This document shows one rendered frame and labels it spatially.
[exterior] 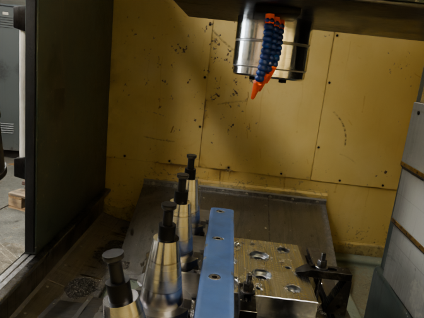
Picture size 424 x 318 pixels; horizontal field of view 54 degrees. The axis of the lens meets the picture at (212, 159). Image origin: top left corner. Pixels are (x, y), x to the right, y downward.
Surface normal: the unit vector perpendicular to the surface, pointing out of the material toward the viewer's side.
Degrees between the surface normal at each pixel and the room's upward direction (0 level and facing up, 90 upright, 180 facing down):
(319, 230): 24
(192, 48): 90
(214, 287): 0
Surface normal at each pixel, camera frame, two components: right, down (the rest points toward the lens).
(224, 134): -0.05, 0.22
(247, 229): 0.07, -0.79
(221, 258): 0.11, -0.97
